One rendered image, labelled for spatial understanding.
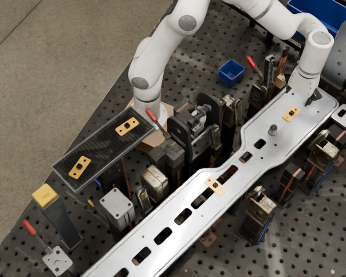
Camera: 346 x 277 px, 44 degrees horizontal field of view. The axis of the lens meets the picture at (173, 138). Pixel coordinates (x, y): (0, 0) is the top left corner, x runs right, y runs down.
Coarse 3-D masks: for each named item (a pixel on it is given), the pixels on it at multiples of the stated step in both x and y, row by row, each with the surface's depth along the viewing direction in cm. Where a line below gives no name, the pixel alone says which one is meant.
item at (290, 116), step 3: (291, 108) 179; (294, 108) 179; (297, 108) 179; (288, 111) 178; (291, 111) 177; (294, 111) 178; (297, 111) 178; (285, 114) 178; (288, 114) 178; (291, 114) 177; (294, 114) 177; (282, 117) 177; (285, 117) 177; (288, 117) 177; (291, 117) 177; (288, 120) 176
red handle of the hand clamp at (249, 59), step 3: (246, 57) 176; (249, 57) 175; (249, 60) 175; (252, 60) 175; (249, 63) 176; (252, 63) 175; (252, 66) 176; (255, 66) 176; (255, 69) 176; (258, 69) 176; (255, 72) 177; (258, 72) 176; (258, 75) 177; (261, 75) 177; (261, 78) 177
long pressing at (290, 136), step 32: (288, 96) 183; (256, 128) 174; (288, 128) 174; (256, 160) 166; (192, 192) 159; (224, 192) 159; (160, 224) 153; (192, 224) 153; (128, 256) 147; (160, 256) 147
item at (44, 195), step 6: (42, 186) 143; (48, 186) 143; (36, 192) 142; (42, 192) 142; (48, 192) 142; (54, 192) 142; (36, 198) 141; (42, 198) 141; (48, 198) 141; (42, 204) 140
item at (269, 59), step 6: (270, 54) 167; (270, 60) 166; (276, 60) 164; (264, 66) 169; (270, 66) 170; (276, 66) 165; (264, 72) 171; (270, 72) 173; (264, 78) 173; (270, 78) 175; (264, 84) 176; (270, 84) 178
